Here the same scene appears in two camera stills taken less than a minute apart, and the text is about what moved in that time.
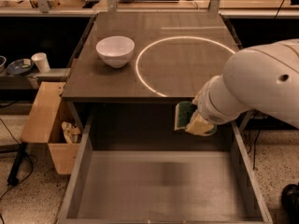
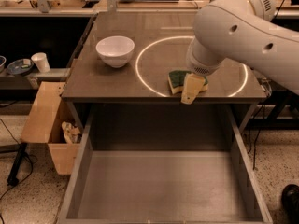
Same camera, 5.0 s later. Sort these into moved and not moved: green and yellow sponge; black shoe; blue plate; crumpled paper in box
Moved: green and yellow sponge
Not moved: blue plate; crumpled paper in box; black shoe
